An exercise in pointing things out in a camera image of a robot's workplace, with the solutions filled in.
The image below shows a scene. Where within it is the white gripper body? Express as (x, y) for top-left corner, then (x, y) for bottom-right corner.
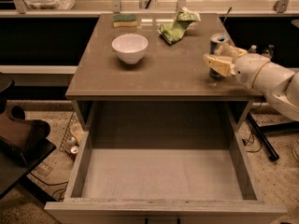
(235, 53), (270, 89)

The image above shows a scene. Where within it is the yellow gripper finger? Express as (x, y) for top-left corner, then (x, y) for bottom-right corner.
(214, 44), (248, 60)
(203, 54), (235, 77)

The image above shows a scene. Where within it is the red bull can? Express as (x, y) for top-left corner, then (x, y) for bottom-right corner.
(209, 33), (228, 80)

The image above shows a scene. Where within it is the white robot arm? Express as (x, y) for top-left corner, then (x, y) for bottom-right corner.
(203, 44), (299, 121)

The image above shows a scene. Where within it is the brown cabinet with top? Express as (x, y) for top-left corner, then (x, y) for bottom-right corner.
(66, 13), (261, 123)

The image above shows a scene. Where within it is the open top drawer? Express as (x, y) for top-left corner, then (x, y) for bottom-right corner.
(45, 101), (286, 224)

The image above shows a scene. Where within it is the soda can in basket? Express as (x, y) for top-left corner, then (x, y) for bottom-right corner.
(70, 146), (78, 160)

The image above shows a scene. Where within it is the clear water bottle left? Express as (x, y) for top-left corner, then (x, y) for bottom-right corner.
(248, 45), (257, 53)

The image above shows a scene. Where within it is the clear water bottle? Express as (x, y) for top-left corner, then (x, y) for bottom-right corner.
(262, 45), (275, 59)
(248, 45), (257, 53)

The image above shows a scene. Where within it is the clear water bottle right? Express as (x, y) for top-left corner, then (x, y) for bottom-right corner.
(262, 45), (275, 59)

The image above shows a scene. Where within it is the green crumpled cloth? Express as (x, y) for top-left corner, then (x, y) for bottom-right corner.
(158, 7), (201, 45)

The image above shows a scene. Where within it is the black stand leg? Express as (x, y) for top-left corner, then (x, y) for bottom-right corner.
(247, 113), (279, 162)

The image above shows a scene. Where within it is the white ceramic bowl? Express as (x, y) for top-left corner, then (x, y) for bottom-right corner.
(112, 34), (149, 64)

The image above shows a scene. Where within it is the green yellow sponge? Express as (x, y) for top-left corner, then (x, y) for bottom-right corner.
(113, 14), (137, 27)

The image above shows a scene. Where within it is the black chair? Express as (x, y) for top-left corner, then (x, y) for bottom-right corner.
(0, 73), (56, 203)

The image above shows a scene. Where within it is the wire basket on floor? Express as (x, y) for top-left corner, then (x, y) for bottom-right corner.
(59, 112), (83, 160)

